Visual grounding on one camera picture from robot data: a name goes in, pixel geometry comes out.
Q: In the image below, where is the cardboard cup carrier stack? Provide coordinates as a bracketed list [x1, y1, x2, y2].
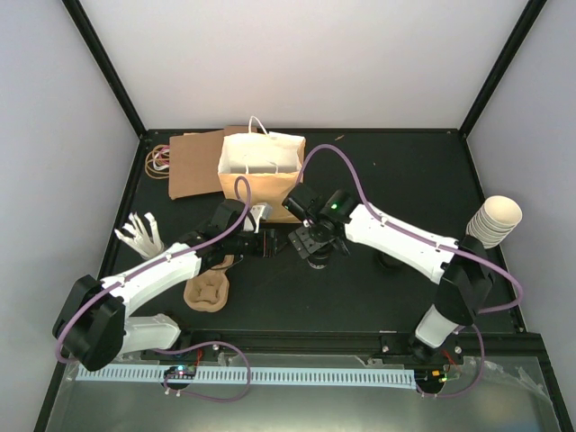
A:
[184, 255, 235, 313]

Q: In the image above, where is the yellow paper takeout bag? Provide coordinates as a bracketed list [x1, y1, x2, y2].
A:
[218, 115, 306, 223]

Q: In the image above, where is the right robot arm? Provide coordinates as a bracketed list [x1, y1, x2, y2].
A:
[283, 184, 494, 364]

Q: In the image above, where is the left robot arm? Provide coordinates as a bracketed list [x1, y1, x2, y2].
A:
[52, 199, 284, 371]

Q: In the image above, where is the brown flat paper bag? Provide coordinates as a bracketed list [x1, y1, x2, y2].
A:
[145, 130, 224, 200]

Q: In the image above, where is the cup of wrapped straws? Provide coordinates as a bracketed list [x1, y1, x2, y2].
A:
[114, 212, 166, 260]

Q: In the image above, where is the stack of paper cups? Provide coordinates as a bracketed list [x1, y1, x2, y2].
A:
[465, 195, 523, 249]

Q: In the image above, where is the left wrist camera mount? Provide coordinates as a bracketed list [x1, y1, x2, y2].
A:
[245, 202, 273, 233]

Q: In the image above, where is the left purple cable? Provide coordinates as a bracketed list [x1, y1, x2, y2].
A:
[54, 175, 253, 365]

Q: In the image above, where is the purple cable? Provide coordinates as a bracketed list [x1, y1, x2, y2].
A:
[294, 143, 526, 314]
[54, 175, 253, 365]

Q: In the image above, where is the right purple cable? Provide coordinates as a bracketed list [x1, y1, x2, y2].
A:
[294, 143, 526, 314]

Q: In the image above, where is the white slotted cable duct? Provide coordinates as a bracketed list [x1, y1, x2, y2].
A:
[76, 364, 417, 390]

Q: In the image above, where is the black frame post left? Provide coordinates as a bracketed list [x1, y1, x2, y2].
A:
[62, 0, 147, 138]

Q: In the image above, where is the black frame post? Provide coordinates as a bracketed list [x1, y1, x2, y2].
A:
[62, 0, 147, 138]
[458, 0, 547, 139]

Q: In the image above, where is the black frame post right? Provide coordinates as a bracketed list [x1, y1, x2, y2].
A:
[458, 0, 547, 139]

